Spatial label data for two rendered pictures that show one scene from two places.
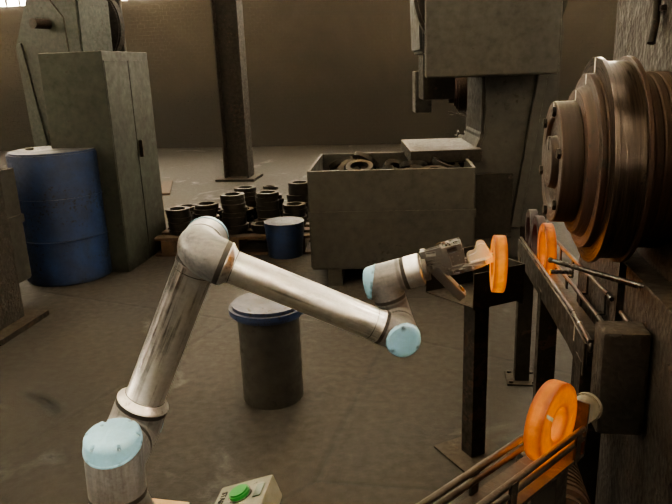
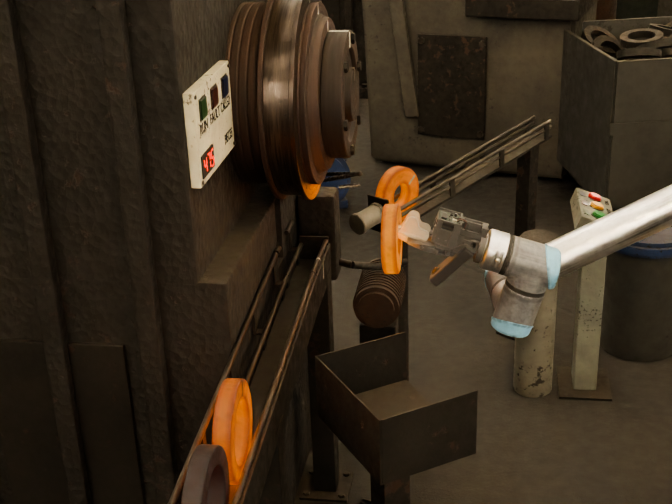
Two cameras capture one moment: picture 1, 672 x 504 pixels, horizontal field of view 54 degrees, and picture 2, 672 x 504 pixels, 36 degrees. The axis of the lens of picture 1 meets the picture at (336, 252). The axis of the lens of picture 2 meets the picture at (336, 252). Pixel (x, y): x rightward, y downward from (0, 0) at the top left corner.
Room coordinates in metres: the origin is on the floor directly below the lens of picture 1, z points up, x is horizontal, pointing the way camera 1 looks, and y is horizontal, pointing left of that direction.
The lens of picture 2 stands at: (3.75, -0.54, 1.70)
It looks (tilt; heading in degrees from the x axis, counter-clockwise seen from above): 24 degrees down; 180
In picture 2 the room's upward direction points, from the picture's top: 2 degrees counter-clockwise
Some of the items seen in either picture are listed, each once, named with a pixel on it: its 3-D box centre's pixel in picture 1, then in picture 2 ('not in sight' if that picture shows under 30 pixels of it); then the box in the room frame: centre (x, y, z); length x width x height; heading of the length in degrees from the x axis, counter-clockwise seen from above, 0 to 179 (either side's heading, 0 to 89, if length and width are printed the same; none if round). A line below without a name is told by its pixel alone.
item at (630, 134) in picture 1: (602, 161); (299, 94); (1.52, -0.63, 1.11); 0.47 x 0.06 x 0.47; 171
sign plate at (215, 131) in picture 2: not in sight; (211, 121); (1.84, -0.79, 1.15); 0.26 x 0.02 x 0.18; 171
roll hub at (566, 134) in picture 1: (559, 162); (342, 94); (1.54, -0.53, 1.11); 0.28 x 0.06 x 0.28; 171
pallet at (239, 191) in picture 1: (241, 215); not in sight; (5.18, 0.75, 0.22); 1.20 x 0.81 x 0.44; 86
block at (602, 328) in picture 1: (620, 377); (318, 233); (1.29, -0.61, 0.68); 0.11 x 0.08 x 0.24; 81
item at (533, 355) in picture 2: not in sight; (535, 314); (0.98, 0.04, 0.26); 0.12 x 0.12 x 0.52
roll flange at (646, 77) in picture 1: (640, 161); (263, 93); (1.51, -0.71, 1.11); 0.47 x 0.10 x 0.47; 171
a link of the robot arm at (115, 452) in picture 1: (115, 458); not in sight; (1.53, 0.61, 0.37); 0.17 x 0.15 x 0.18; 1
